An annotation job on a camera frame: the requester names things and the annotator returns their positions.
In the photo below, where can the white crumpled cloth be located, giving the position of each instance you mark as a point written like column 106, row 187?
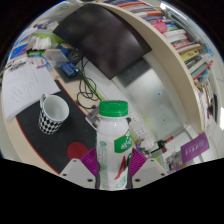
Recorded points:
column 40, row 42

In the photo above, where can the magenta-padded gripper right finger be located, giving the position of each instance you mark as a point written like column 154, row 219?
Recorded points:
column 137, row 161

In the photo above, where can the colourful wall poster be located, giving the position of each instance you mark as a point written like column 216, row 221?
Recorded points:
column 175, row 160

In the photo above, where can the open white notebook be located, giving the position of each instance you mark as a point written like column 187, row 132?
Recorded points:
column 28, row 88

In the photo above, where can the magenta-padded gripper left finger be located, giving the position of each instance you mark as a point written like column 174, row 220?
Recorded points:
column 88, row 160

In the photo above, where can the grey metal laptop stand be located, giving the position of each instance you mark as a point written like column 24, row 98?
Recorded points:
column 91, row 118

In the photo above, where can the beige shelf with books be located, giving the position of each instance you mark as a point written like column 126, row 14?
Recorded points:
column 173, row 66

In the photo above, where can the black white diamond-pattern mug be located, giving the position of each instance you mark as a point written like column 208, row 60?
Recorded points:
column 50, row 125

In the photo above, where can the flat round red coaster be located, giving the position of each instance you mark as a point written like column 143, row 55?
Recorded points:
column 76, row 150

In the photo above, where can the black computer monitor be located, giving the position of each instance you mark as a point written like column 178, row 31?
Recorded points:
column 106, row 40

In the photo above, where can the clear plastic box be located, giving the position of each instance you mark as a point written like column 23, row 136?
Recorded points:
column 55, row 57

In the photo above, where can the dark wine bottle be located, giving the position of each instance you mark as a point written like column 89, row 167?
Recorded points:
column 161, row 144

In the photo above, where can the white round jar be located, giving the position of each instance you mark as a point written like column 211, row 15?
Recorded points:
column 148, row 144

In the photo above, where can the white green-capped drink bottle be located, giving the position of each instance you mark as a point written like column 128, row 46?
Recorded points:
column 111, row 150

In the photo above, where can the small blue electronic device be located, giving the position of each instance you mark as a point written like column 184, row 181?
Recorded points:
column 69, row 70

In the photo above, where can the black red-edged desk mat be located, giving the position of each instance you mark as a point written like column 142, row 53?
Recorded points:
column 76, row 128

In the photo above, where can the purple hanging pennant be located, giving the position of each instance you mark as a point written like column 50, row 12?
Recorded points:
column 195, row 147

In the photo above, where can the blue tissue box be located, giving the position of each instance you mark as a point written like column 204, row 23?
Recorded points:
column 18, row 50

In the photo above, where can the white wall power sockets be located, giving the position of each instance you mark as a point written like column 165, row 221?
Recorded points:
column 138, row 126

